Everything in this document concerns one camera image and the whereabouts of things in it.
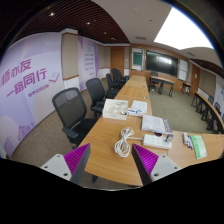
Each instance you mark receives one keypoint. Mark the right curved wooden table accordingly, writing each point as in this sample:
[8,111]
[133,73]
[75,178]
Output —
[209,113]

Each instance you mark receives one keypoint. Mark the large black wall screen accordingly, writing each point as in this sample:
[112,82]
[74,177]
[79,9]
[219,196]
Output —
[161,63]

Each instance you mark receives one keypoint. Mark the long wooden conference table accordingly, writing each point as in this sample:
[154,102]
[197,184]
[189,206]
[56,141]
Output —
[111,140]

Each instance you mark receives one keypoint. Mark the white paper sheet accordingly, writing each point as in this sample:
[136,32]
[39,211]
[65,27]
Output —
[139,105]

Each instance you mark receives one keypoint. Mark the markers bundle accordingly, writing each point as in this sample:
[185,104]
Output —
[187,140]

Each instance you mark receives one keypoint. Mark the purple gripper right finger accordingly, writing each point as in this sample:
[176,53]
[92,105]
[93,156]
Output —
[152,167]

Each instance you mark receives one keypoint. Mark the far black office chair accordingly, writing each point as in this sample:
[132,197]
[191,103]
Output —
[118,82]

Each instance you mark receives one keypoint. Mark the white power strip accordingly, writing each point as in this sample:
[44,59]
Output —
[156,142]

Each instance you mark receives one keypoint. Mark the green paper leaflet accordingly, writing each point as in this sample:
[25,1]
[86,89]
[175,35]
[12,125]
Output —
[199,146]

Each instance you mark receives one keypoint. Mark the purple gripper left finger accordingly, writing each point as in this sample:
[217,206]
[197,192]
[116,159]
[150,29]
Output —
[69,166]

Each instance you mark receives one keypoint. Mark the black mesh office chair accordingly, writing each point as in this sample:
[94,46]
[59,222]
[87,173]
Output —
[71,109]

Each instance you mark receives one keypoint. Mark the white open box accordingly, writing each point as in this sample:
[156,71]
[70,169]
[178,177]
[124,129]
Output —
[115,109]

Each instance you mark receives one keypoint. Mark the white booklet stack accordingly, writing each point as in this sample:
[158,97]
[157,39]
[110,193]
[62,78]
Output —
[156,124]

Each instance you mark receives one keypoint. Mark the white whiteboard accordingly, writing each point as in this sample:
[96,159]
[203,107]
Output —
[183,70]

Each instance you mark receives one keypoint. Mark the small desk at back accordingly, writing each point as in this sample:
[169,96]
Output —
[162,82]

